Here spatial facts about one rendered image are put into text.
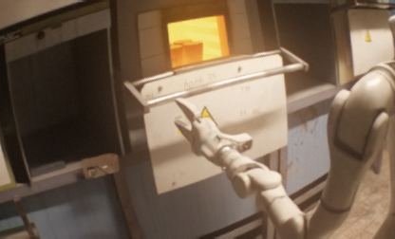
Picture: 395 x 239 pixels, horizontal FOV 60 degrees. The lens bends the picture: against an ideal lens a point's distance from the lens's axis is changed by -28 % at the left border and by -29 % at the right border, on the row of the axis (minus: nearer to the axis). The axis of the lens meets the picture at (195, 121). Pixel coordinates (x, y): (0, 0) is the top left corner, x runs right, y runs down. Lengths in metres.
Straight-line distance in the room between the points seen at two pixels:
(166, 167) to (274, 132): 0.48
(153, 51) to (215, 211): 0.82
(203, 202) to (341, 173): 1.41
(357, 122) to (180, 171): 1.12
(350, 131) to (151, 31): 1.12
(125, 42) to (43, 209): 0.77
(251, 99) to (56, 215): 0.95
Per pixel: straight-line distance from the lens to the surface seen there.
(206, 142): 1.21
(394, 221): 0.86
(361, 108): 0.62
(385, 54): 2.64
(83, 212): 1.79
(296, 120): 2.22
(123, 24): 1.58
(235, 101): 1.69
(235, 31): 1.80
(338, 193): 0.69
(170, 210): 1.95
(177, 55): 1.79
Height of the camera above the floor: 1.51
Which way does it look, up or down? 20 degrees down
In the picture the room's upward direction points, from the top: 7 degrees counter-clockwise
